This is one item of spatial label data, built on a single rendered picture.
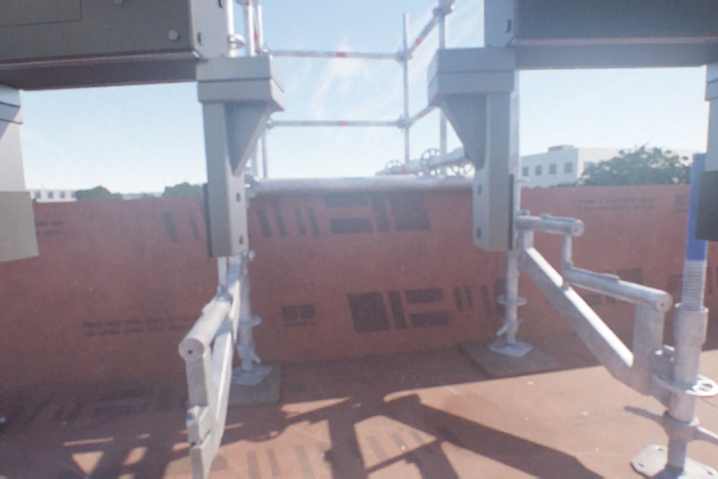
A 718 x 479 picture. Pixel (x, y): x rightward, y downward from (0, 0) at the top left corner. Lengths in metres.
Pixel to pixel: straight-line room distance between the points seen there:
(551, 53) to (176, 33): 0.19
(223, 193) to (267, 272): 1.34
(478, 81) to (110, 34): 0.18
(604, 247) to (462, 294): 0.74
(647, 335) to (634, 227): 1.06
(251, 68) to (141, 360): 1.60
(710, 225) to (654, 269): 2.03
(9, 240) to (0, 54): 0.10
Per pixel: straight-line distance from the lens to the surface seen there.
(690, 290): 1.11
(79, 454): 1.39
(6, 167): 0.29
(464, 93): 0.21
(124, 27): 0.23
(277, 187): 1.38
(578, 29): 0.22
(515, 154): 1.63
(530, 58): 0.24
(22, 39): 0.26
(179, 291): 1.61
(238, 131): 0.21
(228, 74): 0.21
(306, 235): 1.51
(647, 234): 2.25
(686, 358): 1.14
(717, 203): 0.28
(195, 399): 0.87
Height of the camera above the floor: 0.69
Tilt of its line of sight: 7 degrees down
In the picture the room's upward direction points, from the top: 2 degrees counter-clockwise
